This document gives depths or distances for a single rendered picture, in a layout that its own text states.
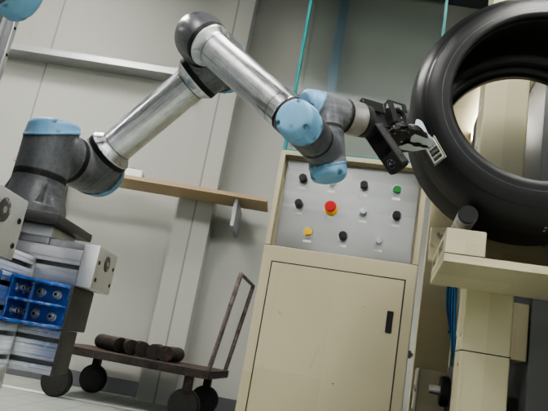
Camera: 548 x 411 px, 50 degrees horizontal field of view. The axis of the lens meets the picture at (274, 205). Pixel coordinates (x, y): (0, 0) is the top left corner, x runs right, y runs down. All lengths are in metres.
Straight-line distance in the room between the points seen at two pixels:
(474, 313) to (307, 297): 0.62
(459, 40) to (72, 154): 0.95
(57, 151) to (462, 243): 0.93
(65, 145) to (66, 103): 4.43
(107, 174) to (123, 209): 3.87
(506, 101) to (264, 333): 1.09
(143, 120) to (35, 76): 4.65
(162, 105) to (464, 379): 1.07
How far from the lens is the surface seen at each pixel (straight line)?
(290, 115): 1.06
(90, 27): 6.13
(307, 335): 2.08
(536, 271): 1.41
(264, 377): 2.10
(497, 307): 1.76
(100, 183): 1.50
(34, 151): 1.39
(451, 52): 1.53
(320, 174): 1.16
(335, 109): 1.22
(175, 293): 4.92
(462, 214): 1.41
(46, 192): 1.37
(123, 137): 1.46
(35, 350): 1.29
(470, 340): 1.74
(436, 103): 1.46
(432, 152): 1.44
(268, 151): 5.32
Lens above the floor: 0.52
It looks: 14 degrees up
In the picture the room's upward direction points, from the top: 10 degrees clockwise
